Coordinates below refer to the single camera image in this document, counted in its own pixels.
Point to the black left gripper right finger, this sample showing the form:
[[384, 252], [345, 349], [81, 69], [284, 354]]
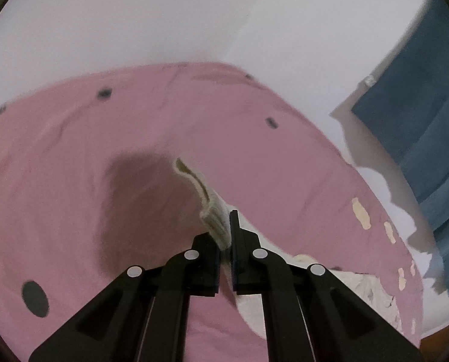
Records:
[[309, 314]]

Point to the blue curtain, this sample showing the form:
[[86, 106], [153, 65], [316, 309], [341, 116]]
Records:
[[407, 110]]

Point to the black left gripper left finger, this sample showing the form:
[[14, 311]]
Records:
[[142, 314]]

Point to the pink bedsheet with cream dots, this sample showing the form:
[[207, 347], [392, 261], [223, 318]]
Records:
[[88, 187]]

